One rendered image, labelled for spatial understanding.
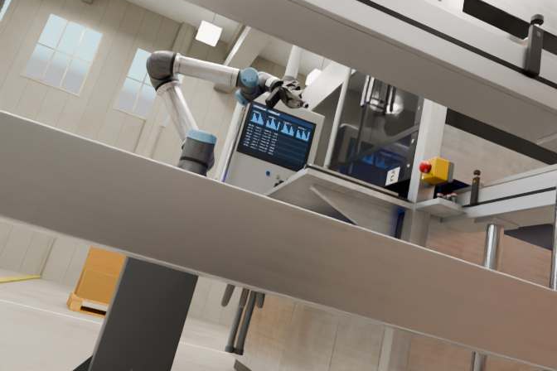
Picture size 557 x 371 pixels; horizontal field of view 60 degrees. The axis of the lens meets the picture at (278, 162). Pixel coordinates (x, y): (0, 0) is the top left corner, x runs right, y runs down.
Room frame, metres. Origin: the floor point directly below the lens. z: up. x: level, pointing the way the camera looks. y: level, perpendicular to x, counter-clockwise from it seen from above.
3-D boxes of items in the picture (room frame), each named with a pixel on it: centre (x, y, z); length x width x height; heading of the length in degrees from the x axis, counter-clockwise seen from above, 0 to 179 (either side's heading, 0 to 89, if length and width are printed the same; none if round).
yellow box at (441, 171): (1.52, -0.53, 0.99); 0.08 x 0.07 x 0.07; 104
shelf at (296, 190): (1.88, -0.25, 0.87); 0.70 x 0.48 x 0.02; 14
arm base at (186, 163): (1.83, 0.32, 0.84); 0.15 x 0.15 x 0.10
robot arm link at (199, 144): (1.83, 0.32, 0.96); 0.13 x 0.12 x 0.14; 1
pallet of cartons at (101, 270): (5.23, 1.13, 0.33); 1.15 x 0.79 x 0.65; 106
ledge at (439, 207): (1.52, -0.57, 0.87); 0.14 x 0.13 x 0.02; 104
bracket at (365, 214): (1.64, -0.30, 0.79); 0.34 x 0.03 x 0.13; 104
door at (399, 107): (1.84, -0.44, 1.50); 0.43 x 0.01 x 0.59; 14
